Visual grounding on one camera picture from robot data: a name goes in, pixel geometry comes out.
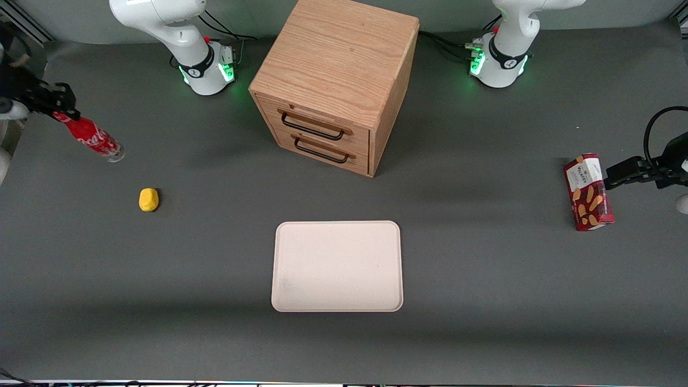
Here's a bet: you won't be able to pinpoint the wooden drawer cabinet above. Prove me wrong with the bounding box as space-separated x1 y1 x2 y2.
248 0 420 178

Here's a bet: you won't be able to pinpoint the red coke bottle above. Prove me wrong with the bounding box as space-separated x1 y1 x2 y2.
52 111 126 163

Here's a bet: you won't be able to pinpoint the black base cables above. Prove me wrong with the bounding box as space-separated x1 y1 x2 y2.
200 10 257 41
419 30 480 59

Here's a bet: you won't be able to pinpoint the black looped gripper cable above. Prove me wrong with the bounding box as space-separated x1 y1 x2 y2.
643 106 688 168

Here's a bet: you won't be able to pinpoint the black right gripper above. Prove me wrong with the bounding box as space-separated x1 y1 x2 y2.
0 27 82 121

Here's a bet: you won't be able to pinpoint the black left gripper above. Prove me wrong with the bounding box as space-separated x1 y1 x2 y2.
604 133 688 190

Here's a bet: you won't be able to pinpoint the red cookie box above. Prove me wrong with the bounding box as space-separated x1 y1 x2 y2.
563 153 615 232

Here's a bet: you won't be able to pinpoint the beige rectangular tray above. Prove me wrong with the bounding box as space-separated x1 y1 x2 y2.
271 220 404 313

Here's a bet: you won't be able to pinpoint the black drawer handle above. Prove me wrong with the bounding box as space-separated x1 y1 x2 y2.
277 109 354 141
291 134 356 164

